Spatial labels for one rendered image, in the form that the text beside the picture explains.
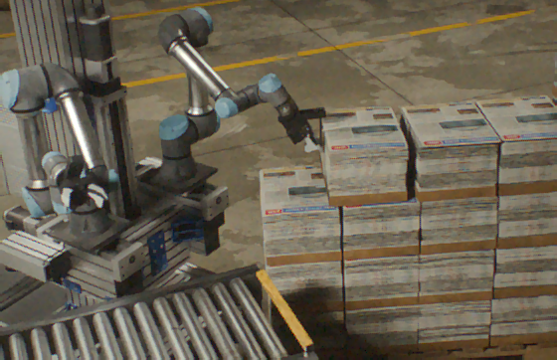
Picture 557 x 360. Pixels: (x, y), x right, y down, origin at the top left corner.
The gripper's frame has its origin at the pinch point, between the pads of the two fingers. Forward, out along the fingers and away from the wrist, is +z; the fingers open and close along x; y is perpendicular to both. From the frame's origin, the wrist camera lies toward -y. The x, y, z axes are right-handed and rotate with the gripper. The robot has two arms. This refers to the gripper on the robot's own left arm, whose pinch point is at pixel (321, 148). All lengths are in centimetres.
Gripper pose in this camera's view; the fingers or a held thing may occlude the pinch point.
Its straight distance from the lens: 338.6
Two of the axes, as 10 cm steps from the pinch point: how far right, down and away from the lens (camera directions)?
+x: 0.5, 4.6, -8.9
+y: -8.4, 5.1, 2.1
